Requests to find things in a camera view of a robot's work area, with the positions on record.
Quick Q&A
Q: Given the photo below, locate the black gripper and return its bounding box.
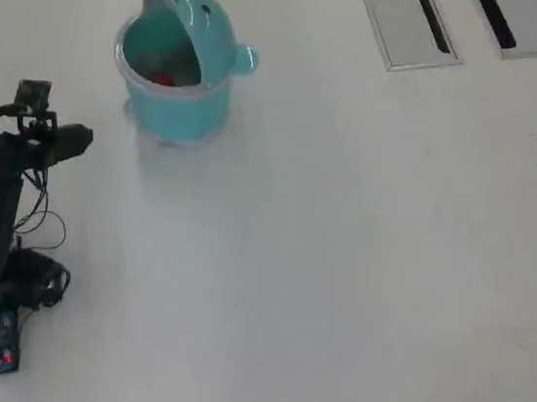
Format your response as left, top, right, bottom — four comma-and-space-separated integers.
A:
7, 108, 96, 178

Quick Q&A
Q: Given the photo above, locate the teal whale-shaped bin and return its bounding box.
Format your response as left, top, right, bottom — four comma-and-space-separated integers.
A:
102, 0, 269, 159

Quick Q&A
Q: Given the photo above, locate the blue controller circuit board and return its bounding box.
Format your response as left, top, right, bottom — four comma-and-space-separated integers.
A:
0, 310, 26, 377

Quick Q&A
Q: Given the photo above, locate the black robot wire bundle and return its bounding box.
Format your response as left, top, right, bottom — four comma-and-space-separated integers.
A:
3, 164, 85, 312

